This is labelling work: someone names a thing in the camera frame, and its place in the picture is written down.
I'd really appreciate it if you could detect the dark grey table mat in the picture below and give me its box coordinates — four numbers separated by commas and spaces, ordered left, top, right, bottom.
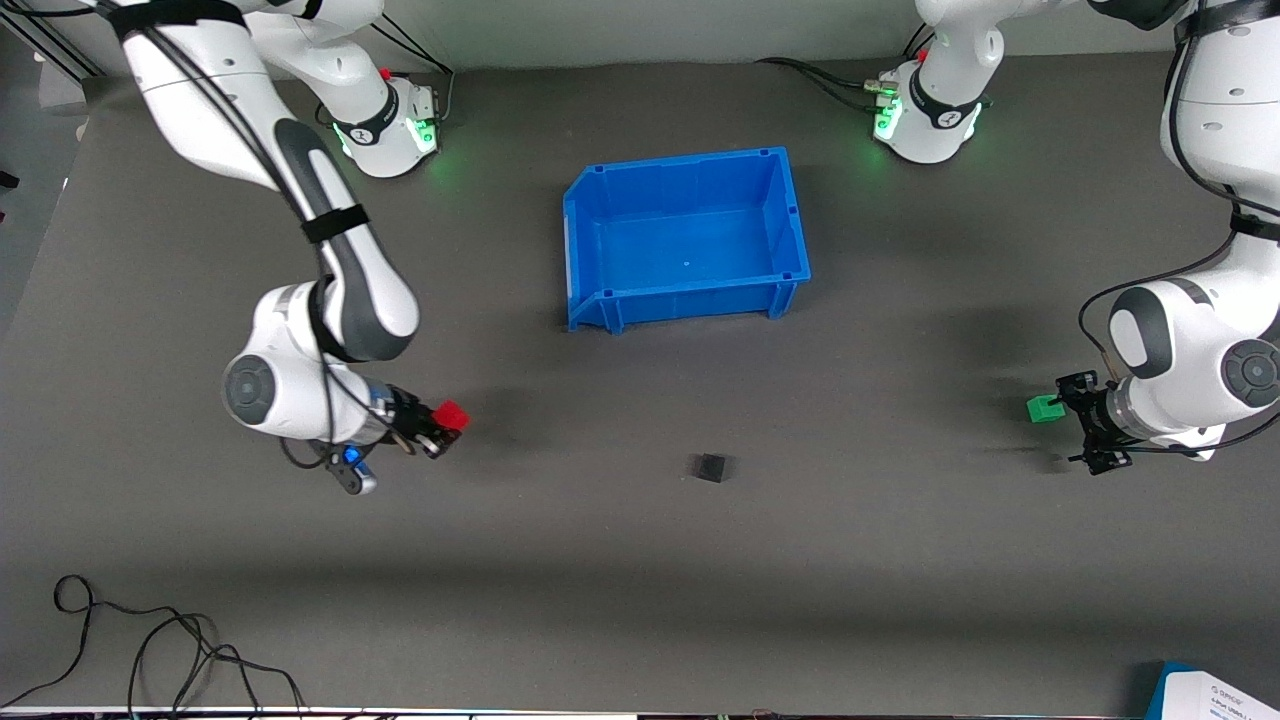
0, 38, 1280, 713

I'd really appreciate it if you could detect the white and blue paper box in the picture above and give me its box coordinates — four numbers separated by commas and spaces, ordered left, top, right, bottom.
1145, 660, 1280, 720

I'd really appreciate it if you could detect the blue plastic storage bin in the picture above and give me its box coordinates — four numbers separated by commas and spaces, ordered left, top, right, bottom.
562, 146, 812, 335

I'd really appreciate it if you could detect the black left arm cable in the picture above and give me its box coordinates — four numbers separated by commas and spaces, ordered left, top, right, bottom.
1078, 0, 1280, 456

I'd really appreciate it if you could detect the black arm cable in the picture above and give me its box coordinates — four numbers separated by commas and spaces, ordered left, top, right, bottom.
100, 0, 401, 471
1078, 0, 1280, 456

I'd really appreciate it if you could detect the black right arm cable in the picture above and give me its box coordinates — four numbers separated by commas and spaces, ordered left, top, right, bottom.
100, 0, 401, 471

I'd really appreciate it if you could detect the black right base cable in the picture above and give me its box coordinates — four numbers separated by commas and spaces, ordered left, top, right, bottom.
362, 15, 456, 129

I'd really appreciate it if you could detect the black base cable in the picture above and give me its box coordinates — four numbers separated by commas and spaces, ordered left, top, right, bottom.
755, 57, 901, 116
362, 15, 456, 129

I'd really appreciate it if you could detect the loose thin black cable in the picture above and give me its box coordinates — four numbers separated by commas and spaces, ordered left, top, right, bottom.
0, 575, 306, 716

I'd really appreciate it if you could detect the black left base cable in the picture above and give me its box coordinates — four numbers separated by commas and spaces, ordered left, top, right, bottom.
755, 57, 901, 116

